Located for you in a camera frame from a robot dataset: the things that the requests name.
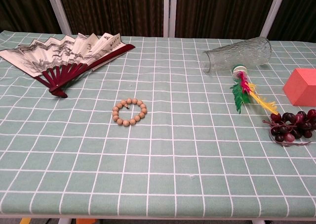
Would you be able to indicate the green white checked tablecloth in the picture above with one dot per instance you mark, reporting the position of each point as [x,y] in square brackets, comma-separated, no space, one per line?
[172,147]

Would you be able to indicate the colourful feather shuttlecock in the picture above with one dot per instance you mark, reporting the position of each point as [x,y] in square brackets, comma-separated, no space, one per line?
[243,85]

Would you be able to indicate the clear textured glass vase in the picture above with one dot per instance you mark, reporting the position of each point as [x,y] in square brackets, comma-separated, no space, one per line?
[237,53]

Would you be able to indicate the dark brown screen panel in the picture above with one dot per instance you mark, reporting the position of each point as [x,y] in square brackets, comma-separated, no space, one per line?
[22,9]
[222,11]
[301,11]
[111,9]

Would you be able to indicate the ink painting paper folding fan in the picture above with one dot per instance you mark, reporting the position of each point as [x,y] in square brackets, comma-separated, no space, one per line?
[61,48]

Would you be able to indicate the dark purple grape bunch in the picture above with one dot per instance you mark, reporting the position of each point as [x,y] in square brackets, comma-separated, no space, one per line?
[284,130]

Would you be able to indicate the orange floor object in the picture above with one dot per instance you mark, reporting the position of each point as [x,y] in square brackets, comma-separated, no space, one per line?
[86,221]

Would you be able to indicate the orange foam cube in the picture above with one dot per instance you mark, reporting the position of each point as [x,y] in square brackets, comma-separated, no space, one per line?
[303,85]

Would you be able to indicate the yellow floor tape strip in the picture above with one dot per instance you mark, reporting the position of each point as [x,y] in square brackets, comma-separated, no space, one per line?
[25,221]

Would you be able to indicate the white screen frame post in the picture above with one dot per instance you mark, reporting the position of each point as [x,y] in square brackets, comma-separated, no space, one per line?
[58,11]
[170,11]
[274,11]

